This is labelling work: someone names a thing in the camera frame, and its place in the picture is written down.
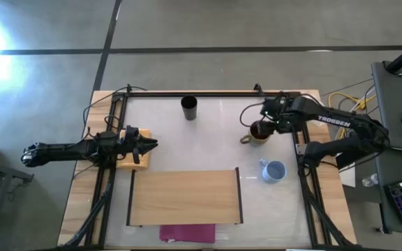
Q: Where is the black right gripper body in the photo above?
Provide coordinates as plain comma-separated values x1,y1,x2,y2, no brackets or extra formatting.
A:
260,97,295,135

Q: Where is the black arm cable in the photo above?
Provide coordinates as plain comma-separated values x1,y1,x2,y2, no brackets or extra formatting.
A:
239,100,269,128
82,84,149,140

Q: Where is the black flat bar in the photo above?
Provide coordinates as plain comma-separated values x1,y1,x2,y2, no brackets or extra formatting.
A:
334,151,364,171

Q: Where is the light blue mug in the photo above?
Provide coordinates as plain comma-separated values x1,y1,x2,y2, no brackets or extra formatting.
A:
259,158,288,185

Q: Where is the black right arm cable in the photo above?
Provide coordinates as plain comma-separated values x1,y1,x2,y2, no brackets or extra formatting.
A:
239,100,269,128

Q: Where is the yellow cable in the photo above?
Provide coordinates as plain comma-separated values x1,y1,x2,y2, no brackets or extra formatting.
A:
327,91,377,140

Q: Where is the white paper sheet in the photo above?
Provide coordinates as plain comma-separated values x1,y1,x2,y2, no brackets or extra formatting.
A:
338,161,357,188

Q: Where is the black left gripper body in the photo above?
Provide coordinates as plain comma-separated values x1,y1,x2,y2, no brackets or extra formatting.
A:
118,125,143,165

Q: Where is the white cable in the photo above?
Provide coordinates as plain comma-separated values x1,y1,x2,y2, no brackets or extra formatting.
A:
347,84,377,114

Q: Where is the clear plastic water bottle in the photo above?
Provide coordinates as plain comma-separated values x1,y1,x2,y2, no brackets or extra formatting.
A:
361,173,380,188

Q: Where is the small wooden block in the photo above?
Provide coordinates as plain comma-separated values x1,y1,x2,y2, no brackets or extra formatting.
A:
116,128,152,171

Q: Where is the green brown glazed ceramic mug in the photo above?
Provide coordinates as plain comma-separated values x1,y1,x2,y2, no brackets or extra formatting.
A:
239,120,275,147

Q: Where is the folded fabric cloth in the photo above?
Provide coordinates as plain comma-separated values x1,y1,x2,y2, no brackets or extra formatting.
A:
158,224,217,244

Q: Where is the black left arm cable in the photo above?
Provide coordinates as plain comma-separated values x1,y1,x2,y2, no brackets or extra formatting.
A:
82,84,149,140

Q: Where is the tall black cup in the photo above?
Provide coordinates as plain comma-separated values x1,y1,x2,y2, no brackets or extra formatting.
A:
180,95,199,121

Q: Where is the black aluminium table frame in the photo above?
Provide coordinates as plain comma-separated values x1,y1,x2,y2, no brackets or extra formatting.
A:
61,83,357,250

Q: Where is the grey side table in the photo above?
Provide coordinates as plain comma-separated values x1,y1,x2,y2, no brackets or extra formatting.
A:
374,149,402,236
371,60,402,154

